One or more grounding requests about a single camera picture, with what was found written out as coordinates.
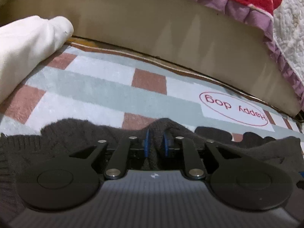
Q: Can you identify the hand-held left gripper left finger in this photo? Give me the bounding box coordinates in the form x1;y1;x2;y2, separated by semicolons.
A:
68;128;150;180

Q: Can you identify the checkered rug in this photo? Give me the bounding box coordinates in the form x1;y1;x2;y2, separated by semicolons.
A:
0;41;304;143

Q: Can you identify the white quilted bedspread, red print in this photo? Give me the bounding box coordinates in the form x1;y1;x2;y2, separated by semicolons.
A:
161;0;304;107

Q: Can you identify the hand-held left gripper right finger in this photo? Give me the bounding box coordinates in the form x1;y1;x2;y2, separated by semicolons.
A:
163;132;244;180

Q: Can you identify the beige bed base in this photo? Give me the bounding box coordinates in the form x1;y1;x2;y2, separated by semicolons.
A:
0;0;302;118

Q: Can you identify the dark brown knit sweater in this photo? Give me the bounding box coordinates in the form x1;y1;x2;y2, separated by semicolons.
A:
0;117;304;228

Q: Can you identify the folded white garment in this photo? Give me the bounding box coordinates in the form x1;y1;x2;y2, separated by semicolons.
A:
0;15;74;104

